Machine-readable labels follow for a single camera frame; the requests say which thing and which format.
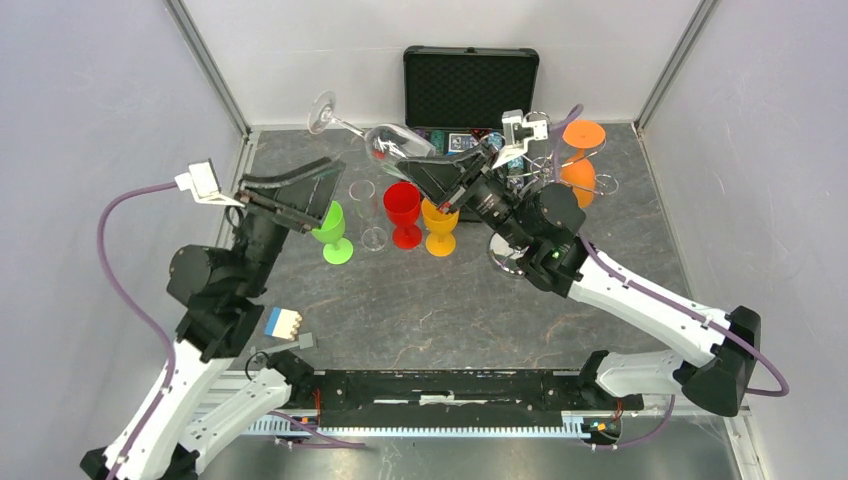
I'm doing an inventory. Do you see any orange wine glass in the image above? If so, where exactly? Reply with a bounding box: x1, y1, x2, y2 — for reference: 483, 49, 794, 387
560, 119, 606, 208

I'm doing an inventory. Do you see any blue white toy block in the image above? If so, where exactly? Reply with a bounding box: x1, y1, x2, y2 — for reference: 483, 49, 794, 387
264, 307, 303, 340

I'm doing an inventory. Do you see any yellow wine glass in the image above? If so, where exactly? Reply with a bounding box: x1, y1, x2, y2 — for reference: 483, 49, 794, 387
421, 199, 459, 257

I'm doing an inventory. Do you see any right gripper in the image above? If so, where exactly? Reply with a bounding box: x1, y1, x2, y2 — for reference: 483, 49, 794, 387
397, 141, 534, 252

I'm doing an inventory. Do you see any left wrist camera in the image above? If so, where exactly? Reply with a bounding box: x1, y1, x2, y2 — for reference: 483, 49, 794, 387
174, 159, 245, 207

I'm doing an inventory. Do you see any clear wine glass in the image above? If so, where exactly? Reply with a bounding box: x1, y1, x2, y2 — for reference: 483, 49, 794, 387
307, 91, 437, 181
348, 180, 388, 252

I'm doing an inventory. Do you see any playing card deck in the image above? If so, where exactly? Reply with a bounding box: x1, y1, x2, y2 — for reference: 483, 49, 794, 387
448, 133, 478, 154

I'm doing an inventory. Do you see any black poker chip case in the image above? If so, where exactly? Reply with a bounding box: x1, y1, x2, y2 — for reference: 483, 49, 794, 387
398, 44, 541, 223

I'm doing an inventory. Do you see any grey toy block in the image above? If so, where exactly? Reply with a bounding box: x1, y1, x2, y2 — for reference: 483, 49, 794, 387
249, 333, 316, 356

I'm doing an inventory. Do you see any red wine glass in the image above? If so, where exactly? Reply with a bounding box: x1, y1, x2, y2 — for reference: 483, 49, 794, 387
383, 181, 422, 250

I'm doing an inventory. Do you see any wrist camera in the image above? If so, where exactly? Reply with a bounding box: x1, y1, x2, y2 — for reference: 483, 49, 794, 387
492, 110, 549, 170
174, 159, 245, 207

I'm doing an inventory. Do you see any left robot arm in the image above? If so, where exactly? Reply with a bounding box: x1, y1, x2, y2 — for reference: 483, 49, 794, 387
80, 157, 345, 479

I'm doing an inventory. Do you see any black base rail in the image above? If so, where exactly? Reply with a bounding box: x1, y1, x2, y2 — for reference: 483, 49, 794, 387
266, 351, 644, 429

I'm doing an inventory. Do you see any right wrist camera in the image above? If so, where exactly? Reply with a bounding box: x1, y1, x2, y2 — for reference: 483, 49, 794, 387
492, 110, 549, 170

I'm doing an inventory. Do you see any chrome wine glass rack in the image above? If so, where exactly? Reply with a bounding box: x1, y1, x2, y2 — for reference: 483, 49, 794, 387
489, 104, 619, 276

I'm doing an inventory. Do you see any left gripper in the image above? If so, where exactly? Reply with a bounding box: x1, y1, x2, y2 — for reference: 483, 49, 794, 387
237, 157, 351, 295

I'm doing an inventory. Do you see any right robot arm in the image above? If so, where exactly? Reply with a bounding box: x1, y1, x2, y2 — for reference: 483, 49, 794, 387
397, 145, 762, 417

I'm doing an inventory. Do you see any green wine glass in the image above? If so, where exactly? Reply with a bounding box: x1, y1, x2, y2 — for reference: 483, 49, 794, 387
311, 201, 354, 265

